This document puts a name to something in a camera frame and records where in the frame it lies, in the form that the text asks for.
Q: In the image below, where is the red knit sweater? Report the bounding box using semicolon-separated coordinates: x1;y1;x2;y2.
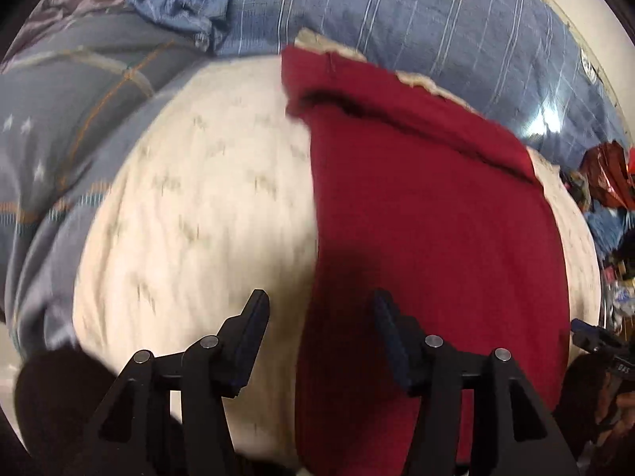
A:
281;47;570;475

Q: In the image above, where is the colourful clutter pile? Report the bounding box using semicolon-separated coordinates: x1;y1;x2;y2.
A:
560;141;634;338

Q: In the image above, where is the cream leaf-print pillow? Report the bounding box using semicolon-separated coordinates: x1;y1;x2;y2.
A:
73;40;600;470

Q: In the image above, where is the blue plaid quilt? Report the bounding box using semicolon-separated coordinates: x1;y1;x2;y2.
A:
131;0;631;169

